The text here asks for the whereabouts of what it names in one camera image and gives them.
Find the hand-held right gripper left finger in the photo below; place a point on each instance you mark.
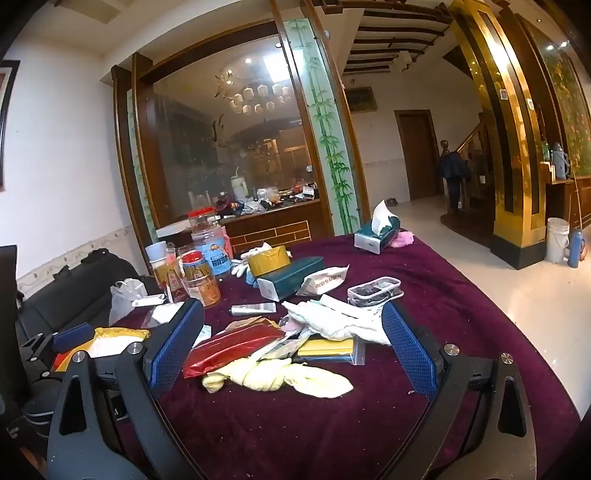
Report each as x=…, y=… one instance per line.
x=175, y=341

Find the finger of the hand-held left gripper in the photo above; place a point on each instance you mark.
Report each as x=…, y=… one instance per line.
x=71, y=332

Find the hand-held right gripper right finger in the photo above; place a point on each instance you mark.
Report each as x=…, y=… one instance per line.
x=408, y=350

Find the yellow box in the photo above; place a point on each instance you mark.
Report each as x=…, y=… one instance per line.
x=131, y=332

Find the hand cream tube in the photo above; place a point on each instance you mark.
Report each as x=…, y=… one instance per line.
x=254, y=308

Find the small clear zip bag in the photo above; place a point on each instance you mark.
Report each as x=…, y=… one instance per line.
x=159, y=316

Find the black sofa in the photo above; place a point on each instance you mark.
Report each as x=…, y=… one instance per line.
x=69, y=286

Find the red plastic bag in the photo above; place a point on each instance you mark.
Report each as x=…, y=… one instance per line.
x=221, y=348

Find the white card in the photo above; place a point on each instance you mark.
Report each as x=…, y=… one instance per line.
x=147, y=301

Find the orange label clear jar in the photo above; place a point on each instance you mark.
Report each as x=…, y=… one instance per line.
x=203, y=290

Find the clear plastic bag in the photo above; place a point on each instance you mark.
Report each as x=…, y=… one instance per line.
x=124, y=297

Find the gold red box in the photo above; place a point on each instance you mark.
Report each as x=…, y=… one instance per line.
x=168, y=277

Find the clear zip pouch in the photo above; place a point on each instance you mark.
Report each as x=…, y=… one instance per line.
x=371, y=291

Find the beige cloth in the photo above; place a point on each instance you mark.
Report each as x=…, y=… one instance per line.
x=251, y=323

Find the gold label jar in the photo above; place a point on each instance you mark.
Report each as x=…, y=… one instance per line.
x=196, y=265

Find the white cloth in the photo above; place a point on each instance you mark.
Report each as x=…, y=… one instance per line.
x=332, y=327

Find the yellow black sponge pack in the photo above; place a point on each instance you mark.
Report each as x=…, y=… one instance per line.
x=328, y=348

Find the blue label jar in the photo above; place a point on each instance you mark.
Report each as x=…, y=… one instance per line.
x=217, y=254

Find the white gloves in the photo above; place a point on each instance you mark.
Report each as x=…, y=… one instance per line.
x=238, y=266

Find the blue glove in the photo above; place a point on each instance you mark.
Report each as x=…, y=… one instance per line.
x=250, y=278

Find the pale yellow cloth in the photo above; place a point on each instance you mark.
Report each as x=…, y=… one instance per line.
x=277, y=374

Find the white printed packet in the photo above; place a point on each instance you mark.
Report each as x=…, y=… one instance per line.
x=323, y=281

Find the pink cloth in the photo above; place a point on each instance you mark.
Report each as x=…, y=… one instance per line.
x=404, y=238

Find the teal tissue box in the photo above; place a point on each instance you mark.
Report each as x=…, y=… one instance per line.
x=374, y=237

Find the yellow tape roll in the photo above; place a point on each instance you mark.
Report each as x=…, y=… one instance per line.
x=268, y=262

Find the clear jar with red lid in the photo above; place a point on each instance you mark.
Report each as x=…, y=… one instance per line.
x=203, y=221

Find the teal tissue pack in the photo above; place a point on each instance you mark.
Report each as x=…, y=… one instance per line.
x=288, y=277

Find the purple velvet tablecloth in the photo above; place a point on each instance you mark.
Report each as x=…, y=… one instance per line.
x=286, y=429

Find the wooden staircase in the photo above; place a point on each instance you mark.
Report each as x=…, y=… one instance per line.
x=475, y=221

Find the white bucket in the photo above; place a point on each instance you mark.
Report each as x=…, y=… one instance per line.
x=556, y=240

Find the golden pillar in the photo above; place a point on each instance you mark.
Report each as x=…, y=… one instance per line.
x=508, y=184

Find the brown wooden door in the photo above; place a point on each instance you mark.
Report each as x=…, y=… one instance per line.
x=418, y=157

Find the wooden glass display cabinet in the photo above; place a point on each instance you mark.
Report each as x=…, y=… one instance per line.
x=207, y=138

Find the bamboo print panel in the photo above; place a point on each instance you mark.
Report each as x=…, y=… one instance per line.
x=328, y=138

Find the grey blue thermos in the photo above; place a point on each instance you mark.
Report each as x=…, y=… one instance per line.
x=560, y=161

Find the ceiling lamp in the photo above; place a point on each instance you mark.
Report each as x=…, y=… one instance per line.
x=401, y=61

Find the framed wall poster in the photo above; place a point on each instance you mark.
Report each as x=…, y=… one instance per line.
x=9, y=120

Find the small framed wall picture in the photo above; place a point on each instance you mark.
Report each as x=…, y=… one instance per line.
x=362, y=99

